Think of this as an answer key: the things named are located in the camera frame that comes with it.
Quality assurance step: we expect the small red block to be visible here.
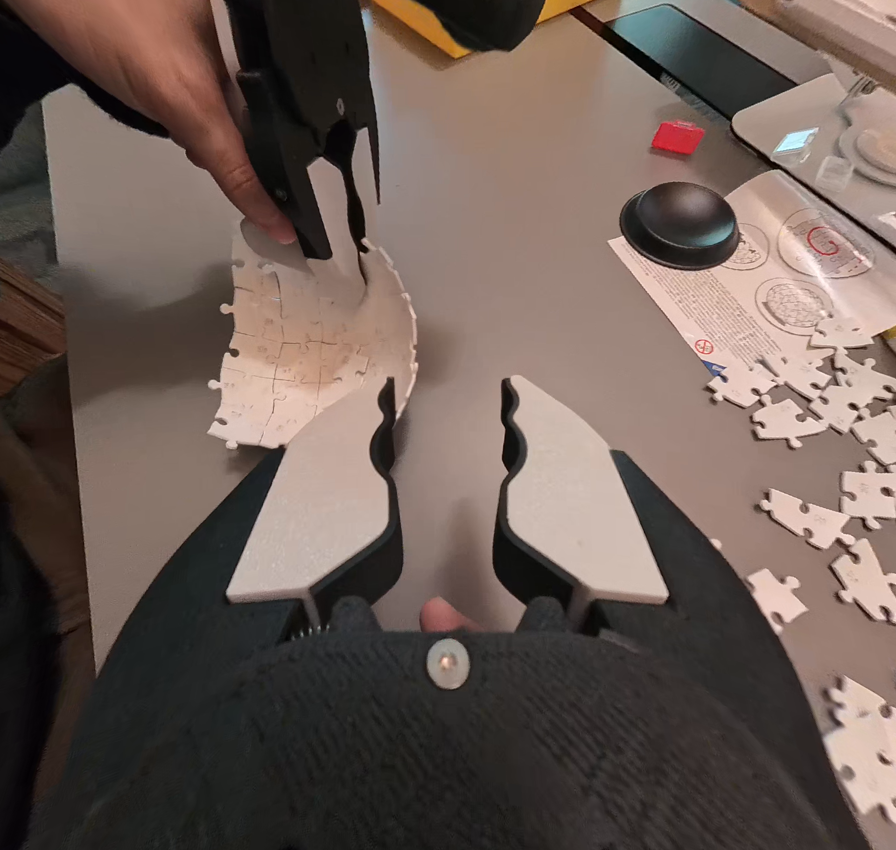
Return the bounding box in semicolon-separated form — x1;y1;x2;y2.
651;119;707;155

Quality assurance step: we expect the white paper instruction leaflet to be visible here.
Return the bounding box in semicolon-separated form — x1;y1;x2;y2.
607;169;896;376

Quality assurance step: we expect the assembled white puzzle ball shell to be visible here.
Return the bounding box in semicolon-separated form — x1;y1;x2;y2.
206;225;421;450

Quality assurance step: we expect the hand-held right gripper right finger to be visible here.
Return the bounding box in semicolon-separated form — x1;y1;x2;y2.
492;374;671;618

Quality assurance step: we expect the person's left forearm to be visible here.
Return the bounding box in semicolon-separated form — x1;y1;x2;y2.
0;1;172;142

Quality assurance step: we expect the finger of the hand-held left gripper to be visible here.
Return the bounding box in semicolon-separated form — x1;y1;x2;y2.
272;159;336;263
310;124;371;285

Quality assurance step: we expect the black flat tablet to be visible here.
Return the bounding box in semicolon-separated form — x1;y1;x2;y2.
602;3;800;121

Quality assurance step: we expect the person's right hand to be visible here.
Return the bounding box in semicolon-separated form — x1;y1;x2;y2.
419;597;485;632

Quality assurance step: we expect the black round ball stand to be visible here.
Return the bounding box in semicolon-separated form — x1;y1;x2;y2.
619;181;742;271

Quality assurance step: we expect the pile of white puzzle pieces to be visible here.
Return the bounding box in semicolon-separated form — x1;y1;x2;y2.
706;314;896;824

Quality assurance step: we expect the white plastic device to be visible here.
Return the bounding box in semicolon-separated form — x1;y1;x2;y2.
730;73;896;189

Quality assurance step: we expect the wooden panel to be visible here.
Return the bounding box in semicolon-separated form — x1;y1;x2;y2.
0;258;67;396

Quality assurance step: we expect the person's left hand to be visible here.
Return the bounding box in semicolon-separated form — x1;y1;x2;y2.
0;0;298;245

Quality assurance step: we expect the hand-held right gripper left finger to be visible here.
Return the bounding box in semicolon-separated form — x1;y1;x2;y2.
224;376;406;614

